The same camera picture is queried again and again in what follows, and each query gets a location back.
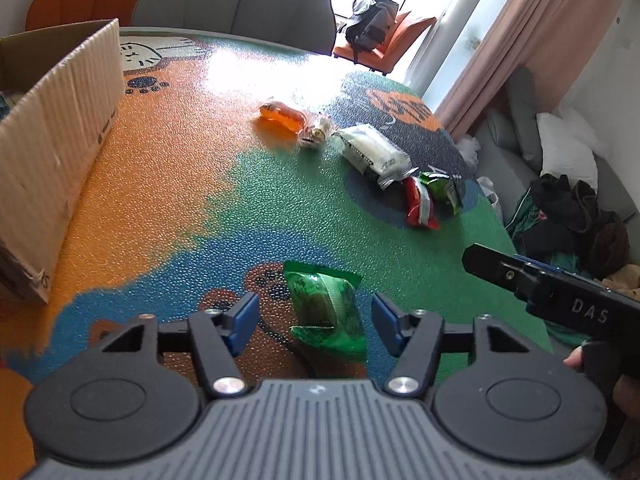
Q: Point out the grey black backpack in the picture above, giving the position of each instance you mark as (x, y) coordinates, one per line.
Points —
(372, 25)

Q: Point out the person's right hand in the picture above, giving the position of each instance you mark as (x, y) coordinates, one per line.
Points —
(630, 397)

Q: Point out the small beige snack packet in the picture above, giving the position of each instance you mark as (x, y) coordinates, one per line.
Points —
(315, 135)

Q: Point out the green clear snack packet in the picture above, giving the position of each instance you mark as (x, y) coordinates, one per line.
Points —
(325, 310)

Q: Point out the pink curtain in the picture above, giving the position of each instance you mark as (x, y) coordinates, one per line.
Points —
(530, 30)

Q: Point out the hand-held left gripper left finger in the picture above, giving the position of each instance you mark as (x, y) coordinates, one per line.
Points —
(245, 317)

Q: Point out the grey upholstered chair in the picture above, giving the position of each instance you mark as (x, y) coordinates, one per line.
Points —
(235, 5)

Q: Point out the crumpled white plastic bags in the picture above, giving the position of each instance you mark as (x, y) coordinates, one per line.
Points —
(470, 150)

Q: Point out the large white snack packet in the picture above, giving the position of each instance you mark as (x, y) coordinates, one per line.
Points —
(372, 152)

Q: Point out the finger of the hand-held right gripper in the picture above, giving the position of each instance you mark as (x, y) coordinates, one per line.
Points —
(560, 269)
(492, 270)

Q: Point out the dark green bag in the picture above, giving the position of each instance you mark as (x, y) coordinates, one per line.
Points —
(530, 225)

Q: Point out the grey sofa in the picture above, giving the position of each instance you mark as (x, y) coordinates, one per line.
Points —
(505, 160)

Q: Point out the orange jelly packet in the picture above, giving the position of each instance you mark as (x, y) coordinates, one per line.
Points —
(282, 112)

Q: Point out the cardboard box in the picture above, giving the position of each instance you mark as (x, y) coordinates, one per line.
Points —
(55, 125)

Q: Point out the black clothes pile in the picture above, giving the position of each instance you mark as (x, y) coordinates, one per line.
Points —
(570, 220)

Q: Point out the white pillow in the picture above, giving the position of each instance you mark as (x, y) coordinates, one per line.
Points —
(567, 147)

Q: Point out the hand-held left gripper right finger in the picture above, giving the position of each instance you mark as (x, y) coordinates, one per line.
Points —
(387, 322)

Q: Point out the red snack packet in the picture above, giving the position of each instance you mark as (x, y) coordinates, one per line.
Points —
(419, 205)

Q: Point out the small green snack packet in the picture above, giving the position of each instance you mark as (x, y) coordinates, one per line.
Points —
(442, 190)

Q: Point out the grey sofa cushion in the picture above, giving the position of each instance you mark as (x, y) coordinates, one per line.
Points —
(522, 110)

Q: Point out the orange chair with black legs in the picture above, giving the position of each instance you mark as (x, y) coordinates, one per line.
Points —
(395, 42)

